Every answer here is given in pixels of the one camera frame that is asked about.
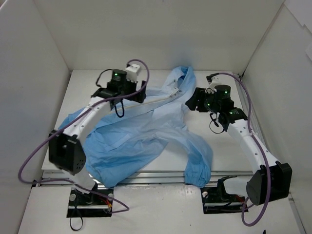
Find aluminium rail front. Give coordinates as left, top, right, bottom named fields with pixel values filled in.
left=31, top=170, right=256, bottom=187

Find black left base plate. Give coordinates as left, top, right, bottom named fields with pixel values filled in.
left=66, top=188, right=113, bottom=218

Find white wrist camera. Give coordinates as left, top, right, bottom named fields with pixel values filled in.
left=125, top=64, right=141, bottom=83
left=205, top=73, right=221, bottom=94

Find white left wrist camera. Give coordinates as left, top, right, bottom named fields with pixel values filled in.
left=125, top=64, right=141, bottom=83

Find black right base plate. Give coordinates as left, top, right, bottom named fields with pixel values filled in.
left=200, top=187, right=245, bottom=215

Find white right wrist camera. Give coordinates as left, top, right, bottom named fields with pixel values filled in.
left=205, top=73, right=221, bottom=94

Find aluminium rail right side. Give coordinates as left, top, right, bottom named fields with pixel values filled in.
left=236, top=83, right=306, bottom=234

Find light blue zip jacket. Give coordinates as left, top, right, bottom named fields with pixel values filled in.
left=58, top=65, right=214, bottom=189

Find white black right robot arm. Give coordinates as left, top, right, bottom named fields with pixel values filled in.
left=186, top=85, right=292, bottom=205

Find aluminium rail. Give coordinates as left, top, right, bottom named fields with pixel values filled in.
left=31, top=170, right=256, bottom=187
left=236, top=83, right=306, bottom=234

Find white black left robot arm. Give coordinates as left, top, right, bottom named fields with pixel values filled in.
left=48, top=64, right=147, bottom=205

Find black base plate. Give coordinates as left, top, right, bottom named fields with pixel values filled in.
left=200, top=187, right=245, bottom=215
left=66, top=188, right=113, bottom=218

